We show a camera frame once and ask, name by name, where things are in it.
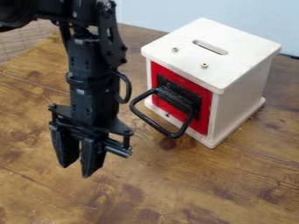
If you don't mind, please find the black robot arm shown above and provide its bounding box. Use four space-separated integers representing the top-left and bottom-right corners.
0 0 134 178

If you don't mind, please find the white wooden box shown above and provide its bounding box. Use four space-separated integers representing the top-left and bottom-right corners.
142 17 281 148

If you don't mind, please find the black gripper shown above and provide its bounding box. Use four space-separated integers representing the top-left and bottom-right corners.
50 104 134 178

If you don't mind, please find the red drawer front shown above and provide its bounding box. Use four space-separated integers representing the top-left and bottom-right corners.
151 62 213 135

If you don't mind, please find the black metal drawer handle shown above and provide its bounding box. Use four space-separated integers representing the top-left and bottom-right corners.
128 85 201 139

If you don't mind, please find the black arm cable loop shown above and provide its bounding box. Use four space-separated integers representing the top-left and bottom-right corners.
112 71 134 105

